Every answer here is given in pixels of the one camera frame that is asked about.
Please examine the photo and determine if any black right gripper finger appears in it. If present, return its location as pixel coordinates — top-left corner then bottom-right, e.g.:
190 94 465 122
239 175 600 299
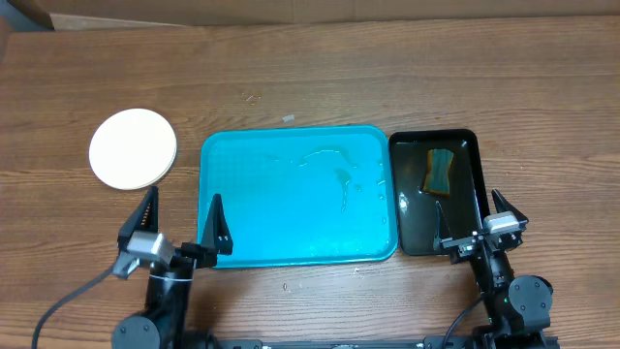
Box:
434 201 452 242
491 189 529 223

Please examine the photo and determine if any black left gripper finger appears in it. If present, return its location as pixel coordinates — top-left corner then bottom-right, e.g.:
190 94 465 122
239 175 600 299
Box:
201 194 233 255
118 186 159 240

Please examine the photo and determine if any white plate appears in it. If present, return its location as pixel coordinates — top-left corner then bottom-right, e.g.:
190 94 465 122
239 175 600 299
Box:
88 109 177 190

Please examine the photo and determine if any green yellow sponge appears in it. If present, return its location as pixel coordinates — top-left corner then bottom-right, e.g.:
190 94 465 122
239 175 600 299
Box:
421 148 454 197

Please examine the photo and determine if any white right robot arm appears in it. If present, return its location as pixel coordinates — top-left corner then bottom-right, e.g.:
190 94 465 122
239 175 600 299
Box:
434 190 560 349

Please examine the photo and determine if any black water tray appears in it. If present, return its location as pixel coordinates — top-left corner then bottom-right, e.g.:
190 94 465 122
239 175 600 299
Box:
388 129 489 256

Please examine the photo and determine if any blue plastic tray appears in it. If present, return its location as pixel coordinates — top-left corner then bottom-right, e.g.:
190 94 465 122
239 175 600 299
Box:
197 125 398 269

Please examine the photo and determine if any cardboard backdrop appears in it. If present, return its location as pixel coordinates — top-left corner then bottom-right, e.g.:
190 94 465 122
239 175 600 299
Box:
11 0 619 27

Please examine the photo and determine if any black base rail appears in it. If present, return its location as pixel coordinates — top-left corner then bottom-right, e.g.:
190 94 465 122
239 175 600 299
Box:
182 333 561 349

